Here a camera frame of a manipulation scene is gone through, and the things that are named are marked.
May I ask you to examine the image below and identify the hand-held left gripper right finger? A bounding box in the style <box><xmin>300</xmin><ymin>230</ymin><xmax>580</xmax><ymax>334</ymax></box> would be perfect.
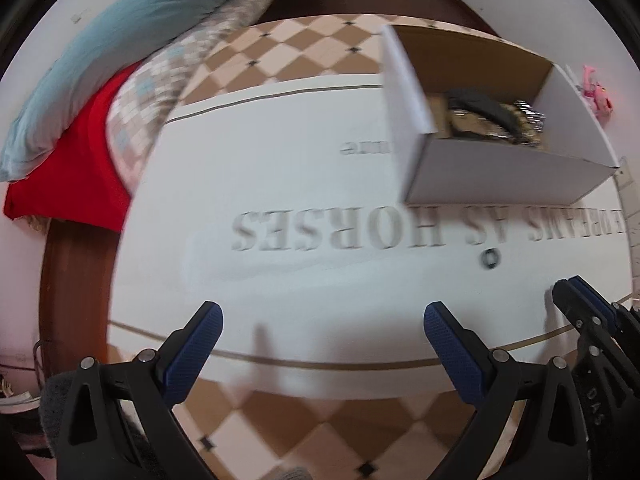
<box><xmin>424</xmin><ymin>301</ymin><xmax>588</xmax><ymax>480</ymax></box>

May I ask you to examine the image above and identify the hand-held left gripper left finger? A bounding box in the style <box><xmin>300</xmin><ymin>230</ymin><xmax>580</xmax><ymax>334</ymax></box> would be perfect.
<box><xmin>57</xmin><ymin>301</ymin><xmax>224</xmax><ymax>480</ymax></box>

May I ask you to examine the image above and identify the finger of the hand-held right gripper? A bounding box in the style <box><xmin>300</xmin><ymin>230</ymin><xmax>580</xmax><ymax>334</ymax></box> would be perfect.
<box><xmin>569</xmin><ymin>276</ymin><xmax>623</xmax><ymax>326</ymax></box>
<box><xmin>551</xmin><ymin>281</ymin><xmax>606</xmax><ymax>341</ymax></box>

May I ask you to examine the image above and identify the white cardboard box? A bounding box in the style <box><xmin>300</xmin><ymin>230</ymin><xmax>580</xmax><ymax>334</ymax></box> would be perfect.
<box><xmin>381</xmin><ymin>24</ymin><xmax>621</xmax><ymax>206</ymax></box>

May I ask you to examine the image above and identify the silver chain bracelet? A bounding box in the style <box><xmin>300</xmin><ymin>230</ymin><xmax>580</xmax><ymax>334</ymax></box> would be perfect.
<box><xmin>505</xmin><ymin>100</ymin><xmax>547</xmax><ymax>147</ymax></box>

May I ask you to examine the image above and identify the wooden bead bracelet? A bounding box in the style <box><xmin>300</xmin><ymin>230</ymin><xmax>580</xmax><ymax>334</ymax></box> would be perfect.
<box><xmin>440</xmin><ymin>107</ymin><xmax>501</xmax><ymax>138</ymax></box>

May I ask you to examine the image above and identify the black wristband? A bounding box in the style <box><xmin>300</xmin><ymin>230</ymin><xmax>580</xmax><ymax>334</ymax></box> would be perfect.
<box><xmin>447</xmin><ymin>89</ymin><xmax>526</xmax><ymax>133</ymax></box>

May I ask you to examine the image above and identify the checked printed tablecloth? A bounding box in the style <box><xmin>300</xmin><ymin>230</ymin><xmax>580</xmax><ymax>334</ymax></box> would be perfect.
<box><xmin>107</xmin><ymin>14</ymin><xmax>640</xmax><ymax>480</ymax></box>

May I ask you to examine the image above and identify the pink plush toy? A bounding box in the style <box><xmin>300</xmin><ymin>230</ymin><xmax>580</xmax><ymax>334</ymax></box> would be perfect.
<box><xmin>580</xmin><ymin>64</ymin><xmax>615</xmax><ymax>121</ymax></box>

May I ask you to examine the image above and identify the red blanket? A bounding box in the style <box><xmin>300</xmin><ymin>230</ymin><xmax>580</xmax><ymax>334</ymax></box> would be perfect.
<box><xmin>4</xmin><ymin>62</ymin><xmax>146</xmax><ymax>233</ymax></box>

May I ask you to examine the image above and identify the checked bed sheet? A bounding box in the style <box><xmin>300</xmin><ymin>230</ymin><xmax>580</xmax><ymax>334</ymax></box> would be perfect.
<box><xmin>105</xmin><ymin>0</ymin><xmax>313</xmax><ymax>196</ymax></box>

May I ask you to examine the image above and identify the light blue duvet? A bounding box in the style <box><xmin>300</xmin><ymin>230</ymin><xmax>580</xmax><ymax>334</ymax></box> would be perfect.
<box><xmin>0</xmin><ymin>0</ymin><xmax>296</xmax><ymax>182</ymax></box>

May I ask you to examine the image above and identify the white wall socket panel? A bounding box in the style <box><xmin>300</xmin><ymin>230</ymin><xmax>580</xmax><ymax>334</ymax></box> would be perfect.
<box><xmin>617</xmin><ymin>157</ymin><xmax>640</xmax><ymax>281</ymax></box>

